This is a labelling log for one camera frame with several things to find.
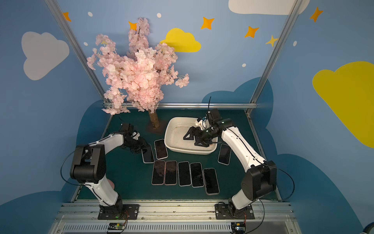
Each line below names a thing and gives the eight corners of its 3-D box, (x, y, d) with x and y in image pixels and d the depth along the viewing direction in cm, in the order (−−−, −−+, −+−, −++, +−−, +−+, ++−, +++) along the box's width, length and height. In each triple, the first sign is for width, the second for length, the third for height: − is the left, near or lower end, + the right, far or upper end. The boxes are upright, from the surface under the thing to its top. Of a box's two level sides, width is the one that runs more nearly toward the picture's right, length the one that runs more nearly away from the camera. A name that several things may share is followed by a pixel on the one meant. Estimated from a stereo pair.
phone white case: (189, 187, 85) (189, 186, 83) (189, 163, 94) (189, 162, 92) (204, 187, 85) (204, 186, 83) (202, 163, 94) (203, 162, 92)
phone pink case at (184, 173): (178, 187, 86) (178, 185, 84) (177, 163, 95) (177, 162, 93) (191, 185, 86) (191, 184, 84) (188, 162, 96) (189, 160, 94)
